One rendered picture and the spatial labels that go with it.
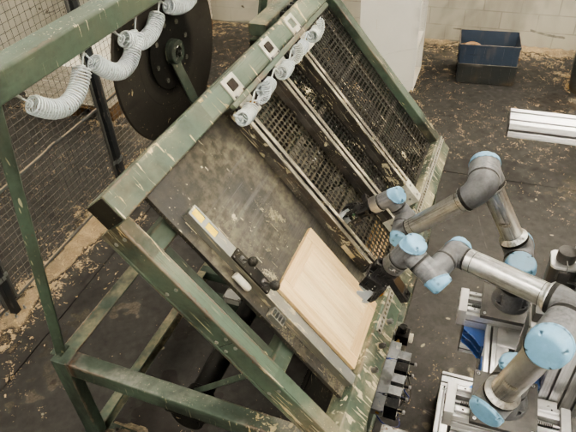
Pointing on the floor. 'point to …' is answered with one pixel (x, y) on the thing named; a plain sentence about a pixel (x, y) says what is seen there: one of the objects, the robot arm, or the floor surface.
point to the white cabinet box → (397, 34)
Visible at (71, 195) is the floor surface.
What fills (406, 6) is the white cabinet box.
